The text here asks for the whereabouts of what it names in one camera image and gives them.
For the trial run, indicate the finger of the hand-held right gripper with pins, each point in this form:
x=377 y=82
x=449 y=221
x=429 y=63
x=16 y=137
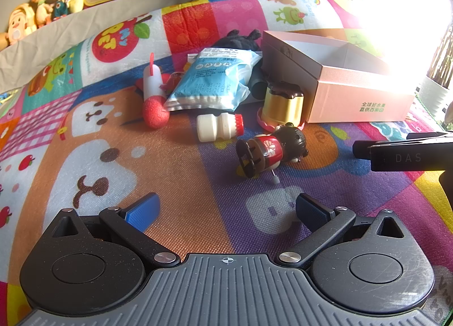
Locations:
x=389 y=158
x=430 y=135

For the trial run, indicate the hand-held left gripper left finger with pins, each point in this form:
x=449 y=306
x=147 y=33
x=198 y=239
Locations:
x=141 y=211

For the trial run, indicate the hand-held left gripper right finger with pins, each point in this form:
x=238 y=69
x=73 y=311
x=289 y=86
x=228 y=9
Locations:
x=311 y=212

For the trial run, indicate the pink cardboard box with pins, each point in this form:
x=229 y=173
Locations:
x=354 y=99

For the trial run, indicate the black and red wind-up toy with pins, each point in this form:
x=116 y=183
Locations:
x=269 y=147

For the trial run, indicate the gold pudding toy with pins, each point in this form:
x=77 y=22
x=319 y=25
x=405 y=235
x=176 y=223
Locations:
x=283 y=106

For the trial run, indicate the white yogurt bottle red cap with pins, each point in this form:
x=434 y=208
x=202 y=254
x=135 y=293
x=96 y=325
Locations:
x=216 y=127

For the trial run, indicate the white foam rocket red tip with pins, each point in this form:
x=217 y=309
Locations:
x=152 y=81

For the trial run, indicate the blue face mask packet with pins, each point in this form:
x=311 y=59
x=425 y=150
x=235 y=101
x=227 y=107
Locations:
x=208 y=78

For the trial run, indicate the black plush toy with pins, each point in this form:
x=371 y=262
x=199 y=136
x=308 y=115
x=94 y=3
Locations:
x=237 y=41

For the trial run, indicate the white flower pot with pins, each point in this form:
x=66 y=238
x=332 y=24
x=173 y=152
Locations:
x=435 y=94

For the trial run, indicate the colourful cartoon play mat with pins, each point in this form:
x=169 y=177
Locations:
x=159 y=170

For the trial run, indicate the black cylinder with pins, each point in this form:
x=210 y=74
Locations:
x=257 y=85

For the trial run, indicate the yellow deer plush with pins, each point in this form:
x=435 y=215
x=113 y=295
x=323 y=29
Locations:
x=42 y=11

